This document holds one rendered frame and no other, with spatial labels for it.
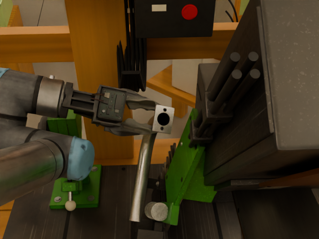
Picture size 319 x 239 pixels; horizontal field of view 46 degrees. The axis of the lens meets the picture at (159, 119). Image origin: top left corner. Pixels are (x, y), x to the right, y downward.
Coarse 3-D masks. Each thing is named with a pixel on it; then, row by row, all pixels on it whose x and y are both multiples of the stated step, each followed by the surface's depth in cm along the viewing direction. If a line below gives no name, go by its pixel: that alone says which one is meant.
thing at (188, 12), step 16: (144, 0) 78; (160, 0) 78; (176, 0) 79; (192, 0) 79; (208, 0) 79; (144, 16) 80; (160, 16) 81; (176, 16) 81; (192, 16) 80; (208, 16) 81; (144, 32) 83; (160, 32) 83; (176, 32) 83; (192, 32) 83; (208, 32) 83
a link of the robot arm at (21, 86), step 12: (0, 72) 69; (12, 72) 70; (24, 72) 72; (0, 84) 68; (12, 84) 68; (24, 84) 69; (36, 84) 70; (0, 96) 68; (12, 96) 68; (24, 96) 69; (36, 96) 69; (0, 108) 68; (12, 108) 69; (24, 108) 70
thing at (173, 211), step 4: (168, 204) 81; (172, 204) 78; (168, 208) 80; (172, 208) 78; (176, 208) 78; (168, 212) 79; (172, 212) 77; (176, 212) 78; (168, 216) 79; (172, 216) 77; (176, 216) 77; (164, 220) 81; (168, 220) 78; (172, 220) 77; (176, 220) 77; (172, 224) 77; (176, 224) 77
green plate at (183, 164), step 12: (204, 144) 68; (180, 156) 79; (192, 156) 71; (204, 156) 71; (180, 168) 77; (192, 168) 71; (168, 180) 85; (180, 180) 76; (192, 180) 75; (168, 192) 84; (180, 192) 75; (192, 192) 77; (204, 192) 78; (216, 192) 78
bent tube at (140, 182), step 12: (156, 108) 78; (168, 108) 78; (156, 120) 78; (168, 120) 80; (168, 132) 78; (144, 144) 90; (144, 156) 90; (144, 168) 89; (144, 180) 89; (144, 192) 89; (132, 204) 88; (132, 216) 87
